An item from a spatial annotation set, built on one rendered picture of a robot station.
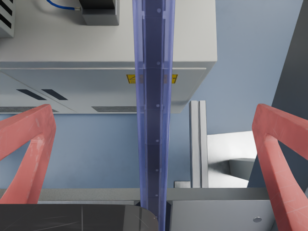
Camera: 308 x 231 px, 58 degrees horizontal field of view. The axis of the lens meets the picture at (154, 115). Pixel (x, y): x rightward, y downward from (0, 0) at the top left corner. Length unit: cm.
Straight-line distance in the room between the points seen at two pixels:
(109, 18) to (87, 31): 5
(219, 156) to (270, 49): 46
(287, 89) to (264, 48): 100
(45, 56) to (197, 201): 35
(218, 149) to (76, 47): 72
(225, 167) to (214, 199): 87
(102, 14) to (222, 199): 32
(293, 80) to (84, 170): 94
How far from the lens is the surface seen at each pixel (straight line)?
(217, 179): 105
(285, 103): 19
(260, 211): 20
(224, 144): 105
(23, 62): 47
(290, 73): 18
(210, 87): 108
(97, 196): 18
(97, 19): 44
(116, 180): 104
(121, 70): 46
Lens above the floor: 103
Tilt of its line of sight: 82 degrees down
